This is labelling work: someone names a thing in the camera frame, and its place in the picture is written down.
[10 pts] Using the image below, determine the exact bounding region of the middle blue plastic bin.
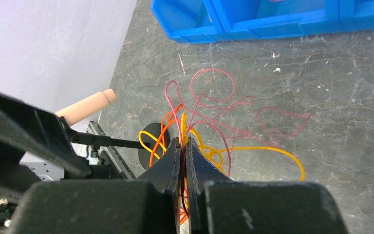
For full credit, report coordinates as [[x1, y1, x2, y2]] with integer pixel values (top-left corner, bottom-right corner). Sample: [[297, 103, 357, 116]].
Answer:
[[210, 0, 343, 40]]

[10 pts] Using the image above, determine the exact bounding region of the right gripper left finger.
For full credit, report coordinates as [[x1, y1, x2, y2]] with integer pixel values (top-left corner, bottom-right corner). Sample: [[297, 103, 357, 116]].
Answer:
[[7, 138, 180, 234]]

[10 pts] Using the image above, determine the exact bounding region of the yellow cable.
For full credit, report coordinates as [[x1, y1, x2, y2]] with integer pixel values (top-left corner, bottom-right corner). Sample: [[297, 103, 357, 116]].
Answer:
[[138, 112, 306, 182]]

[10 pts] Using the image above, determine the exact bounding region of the pink microphone on black stand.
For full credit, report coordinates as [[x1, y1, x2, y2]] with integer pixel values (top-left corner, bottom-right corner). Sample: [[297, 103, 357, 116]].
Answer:
[[55, 88, 171, 170]]

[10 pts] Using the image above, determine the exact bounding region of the blue plastic bin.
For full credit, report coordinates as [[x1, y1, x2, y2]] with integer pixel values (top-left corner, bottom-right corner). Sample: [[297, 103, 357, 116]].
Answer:
[[324, 0, 374, 32], [150, 0, 233, 43], [210, 0, 343, 40]]

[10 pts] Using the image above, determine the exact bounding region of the right blue plastic bin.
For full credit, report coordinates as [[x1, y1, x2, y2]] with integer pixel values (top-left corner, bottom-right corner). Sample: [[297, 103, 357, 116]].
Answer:
[[324, 0, 374, 32]]

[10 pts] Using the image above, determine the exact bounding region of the orange cable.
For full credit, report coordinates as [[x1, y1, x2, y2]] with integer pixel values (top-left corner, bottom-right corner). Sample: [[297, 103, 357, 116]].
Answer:
[[149, 104, 189, 225]]

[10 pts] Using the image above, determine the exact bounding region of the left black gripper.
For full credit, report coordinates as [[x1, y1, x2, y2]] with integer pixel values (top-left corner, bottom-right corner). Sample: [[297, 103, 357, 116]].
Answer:
[[0, 93, 92, 197]]

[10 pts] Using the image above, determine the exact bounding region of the pink cable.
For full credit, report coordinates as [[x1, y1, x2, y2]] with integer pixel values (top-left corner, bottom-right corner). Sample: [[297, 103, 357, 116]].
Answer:
[[164, 68, 313, 207]]

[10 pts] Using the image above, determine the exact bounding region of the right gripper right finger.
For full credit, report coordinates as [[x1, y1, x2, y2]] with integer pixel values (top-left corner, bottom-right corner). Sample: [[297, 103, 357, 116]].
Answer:
[[186, 138, 348, 234]]

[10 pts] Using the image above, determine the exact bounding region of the left blue plastic bin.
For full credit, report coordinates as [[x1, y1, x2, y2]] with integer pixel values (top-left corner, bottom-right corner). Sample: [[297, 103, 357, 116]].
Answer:
[[150, 0, 233, 43]]

